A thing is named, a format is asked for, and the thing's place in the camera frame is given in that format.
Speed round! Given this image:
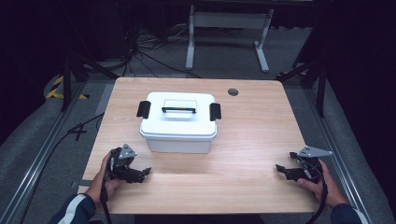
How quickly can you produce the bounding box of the yellow black hazard tape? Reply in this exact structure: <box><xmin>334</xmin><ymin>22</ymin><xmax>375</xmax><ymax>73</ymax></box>
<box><xmin>45</xmin><ymin>75</ymin><xmax>91</xmax><ymax>101</ymax></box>

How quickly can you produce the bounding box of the white box lid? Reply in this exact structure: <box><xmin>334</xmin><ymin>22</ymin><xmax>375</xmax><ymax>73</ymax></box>
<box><xmin>135</xmin><ymin>91</ymin><xmax>222</xmax><ymax>140</ymax></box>

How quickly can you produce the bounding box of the black floor cable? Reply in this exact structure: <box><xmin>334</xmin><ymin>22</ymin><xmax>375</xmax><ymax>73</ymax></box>
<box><xmin>18</xmin><ymin>112</ymin><xmax>106</xmax><ymax>224</ymax></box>

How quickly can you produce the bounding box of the black tripod stand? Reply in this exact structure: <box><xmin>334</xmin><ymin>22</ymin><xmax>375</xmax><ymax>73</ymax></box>
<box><xmin>60</xmin><ymin>50</ymin><xmax>120</xmax><ymax>113</ymax></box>
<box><xmin>276</xmin><ymin>59</ymin><xmax>328</xmax><ymax>119</ymax></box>

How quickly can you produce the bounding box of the white storage box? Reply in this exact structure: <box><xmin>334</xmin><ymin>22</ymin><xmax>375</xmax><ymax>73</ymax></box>
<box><xmin>140</xmin><ymin>130</ymin><xmax>218</xmax><ymax>154</ymax></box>

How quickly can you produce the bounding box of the aluminium floor rail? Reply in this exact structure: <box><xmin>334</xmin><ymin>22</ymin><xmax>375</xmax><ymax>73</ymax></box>
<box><xmin>0</xmin><ymin>81</ymin><xmax>89</xmax><ymax>224</ymax></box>
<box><xmin>303</xmin><ymin>87</ymin><xmax>376</xmax><ymax>224</ymax></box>

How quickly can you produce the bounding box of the person's left hand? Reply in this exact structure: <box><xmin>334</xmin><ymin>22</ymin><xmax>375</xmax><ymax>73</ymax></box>
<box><xmin>85</xmin><ymin>152</ymin><xmax>124</xmax><ymax>205</ymax></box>

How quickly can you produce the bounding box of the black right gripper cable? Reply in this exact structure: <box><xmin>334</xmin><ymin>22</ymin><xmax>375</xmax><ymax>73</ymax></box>
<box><xmin>311</xmin><ymin>178</ymin><xmax>330</xmax><ymax>224</ymax></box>

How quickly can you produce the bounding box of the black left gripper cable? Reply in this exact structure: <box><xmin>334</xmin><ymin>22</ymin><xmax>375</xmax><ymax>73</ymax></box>
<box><xmin>99</xmin><ymin>153</ymin><xmax>114</xmax><ymax>224</ymax></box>

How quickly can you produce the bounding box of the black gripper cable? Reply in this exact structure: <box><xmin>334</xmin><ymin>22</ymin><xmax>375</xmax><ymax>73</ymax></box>
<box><xmin>99</xmin><ymin>153</ymin><xmax>114</xmax><ymax>224</ymax></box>
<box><xmin>311</xmin><ymin>178</ymin><xmax>330</xmax><ymax>224</ymax></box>

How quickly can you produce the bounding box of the grey metal table frame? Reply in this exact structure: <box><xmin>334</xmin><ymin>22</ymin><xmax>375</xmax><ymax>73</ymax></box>
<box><xmin>185</xmin><ymin>4</ymin><xmax>275</xmax><ymax>74</ymax></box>

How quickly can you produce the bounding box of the person's right hand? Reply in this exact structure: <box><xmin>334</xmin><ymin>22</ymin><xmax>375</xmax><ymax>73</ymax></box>
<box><xmin>297</xmin><ymin>158</ymin><xmax>350</xmax><ymax>210</ymax></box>

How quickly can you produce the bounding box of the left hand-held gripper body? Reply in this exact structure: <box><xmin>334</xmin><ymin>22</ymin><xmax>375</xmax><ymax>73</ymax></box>
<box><xmin>107</xmin><ymin>143</ymin><xmax>143</xmax><ymax>184</ymax></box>

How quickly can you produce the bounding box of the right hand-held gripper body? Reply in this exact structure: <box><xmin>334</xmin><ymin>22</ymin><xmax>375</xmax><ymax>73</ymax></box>
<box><xmin>289</xmin><ymin>145</ymin><xmax>333</xmax><ymax>185</ymax></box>

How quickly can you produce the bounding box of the bundle of black floor cables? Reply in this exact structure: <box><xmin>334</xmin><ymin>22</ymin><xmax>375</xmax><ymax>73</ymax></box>
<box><xmin>120</xmin><ymin>22</ymin><xmax>204</xmax><ymax>79</ymax></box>

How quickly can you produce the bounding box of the black tape floor mark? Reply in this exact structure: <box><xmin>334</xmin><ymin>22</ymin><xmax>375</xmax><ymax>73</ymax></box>
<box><xmin>67</xmin><ymin>123</ymin><xmax>89</xmax><ymax>142</ymax></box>

